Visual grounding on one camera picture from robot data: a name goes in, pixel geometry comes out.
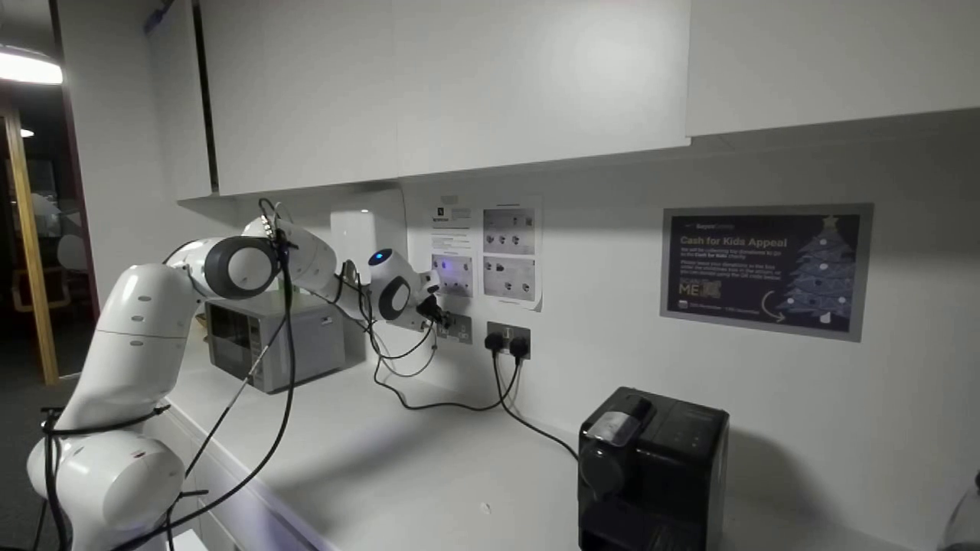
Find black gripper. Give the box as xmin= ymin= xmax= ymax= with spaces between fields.
xmin=410 ymin=292 xmax=455 ymax=337

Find silver double socket white label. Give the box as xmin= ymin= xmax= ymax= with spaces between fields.
xmin=441 ymin=310 xmax=479 ymax=350

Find white paper notice blue picture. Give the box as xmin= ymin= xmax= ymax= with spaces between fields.
xmin=425 ymin=199 xmax=479 ymax=302

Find white paper notice grey pictures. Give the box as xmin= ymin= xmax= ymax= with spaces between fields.
xmin=479 ymin=201 xmax=542 ymax=310

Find white paper towel dispenser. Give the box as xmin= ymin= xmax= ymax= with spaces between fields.
xmin=329 ymin=204 xmax=410 ymax=262

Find silver microwave oven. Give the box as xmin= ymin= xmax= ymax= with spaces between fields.
xmin=199 ymin=292 xmax=367 ymax=398

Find black coffee machine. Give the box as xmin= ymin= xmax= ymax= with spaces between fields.
xmin=577 ymin=382 xmax=733 ymax=551

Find dark framed poster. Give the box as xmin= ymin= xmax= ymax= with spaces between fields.
xmin=658 ymin=201 xmax=877 ymax=347

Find bright ceiling light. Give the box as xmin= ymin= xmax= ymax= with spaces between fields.
xmin=0 ymin=46 xmax=68 ymax=88

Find black microwave power cable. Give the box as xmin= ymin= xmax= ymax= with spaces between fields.
xmin=367 ymin=350 xmax=513 ymax=417

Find black coffee machine cable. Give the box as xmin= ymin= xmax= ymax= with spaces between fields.
xmin=496 ymin=353 xmax=581 ymax=466

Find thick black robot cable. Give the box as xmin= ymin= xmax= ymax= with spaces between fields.
xmin=108 ymin=195 xmax=301 ymax=551

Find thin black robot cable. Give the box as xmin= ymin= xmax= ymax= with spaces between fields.
xmin=159 ymin=332 xmax=281 ymax=551

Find white wall cabinet door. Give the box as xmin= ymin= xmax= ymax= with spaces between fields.
xmin=683 ymin=0 xmax=980 ymax=139
xmin=197 ymin=0 xmax=693 ymax=195

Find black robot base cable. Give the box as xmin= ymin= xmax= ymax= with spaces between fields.
xmin=37 ymin=398 xmax=179 ymax=551

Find yellow wooden post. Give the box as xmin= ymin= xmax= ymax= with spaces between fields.
xmin=0 ymin=104 xmax=60 ymax=389

